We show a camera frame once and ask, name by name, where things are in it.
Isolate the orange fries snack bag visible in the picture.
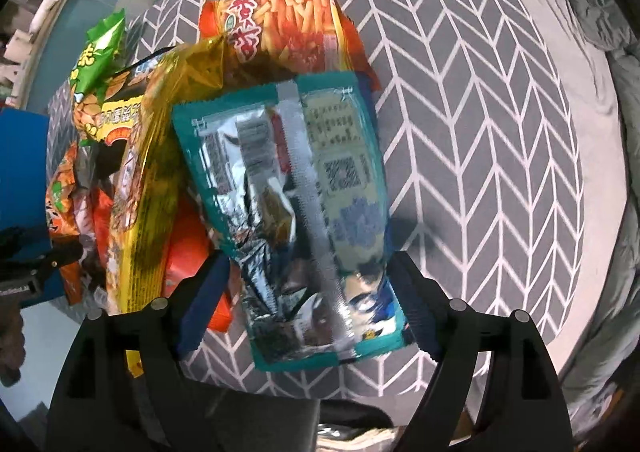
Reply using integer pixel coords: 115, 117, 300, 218
198, 0, 380, 92

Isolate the grey chevron pattern blanket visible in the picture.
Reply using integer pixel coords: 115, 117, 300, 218
45, 0, 586, 400

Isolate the grey green duvet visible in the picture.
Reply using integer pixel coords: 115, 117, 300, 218
519, 0, 640, 438

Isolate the black chips snack bag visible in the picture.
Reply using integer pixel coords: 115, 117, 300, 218
73, 47, 171, 179

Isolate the person left hand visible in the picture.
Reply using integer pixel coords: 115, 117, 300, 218
1, 302, 26, 387

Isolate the long yellow cracker pack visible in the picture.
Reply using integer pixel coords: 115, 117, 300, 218
105, 34, 228, 378

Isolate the red orange snack bag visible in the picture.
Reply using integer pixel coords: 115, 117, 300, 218
44, 141, 210, 319

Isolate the white bed sheet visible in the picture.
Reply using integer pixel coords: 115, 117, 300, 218
521, 0, 627, 373

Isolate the blue cardboard box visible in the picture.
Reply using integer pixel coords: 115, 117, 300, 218
0, 107, 66, 308

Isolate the teal silver snack packet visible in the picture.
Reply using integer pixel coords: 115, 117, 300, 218
171, 71, 406, 371

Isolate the green snack bag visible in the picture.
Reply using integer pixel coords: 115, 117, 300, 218
68, 8, 126, 104

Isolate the white power strip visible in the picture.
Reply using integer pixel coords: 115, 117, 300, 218
28, 0, 66, 36

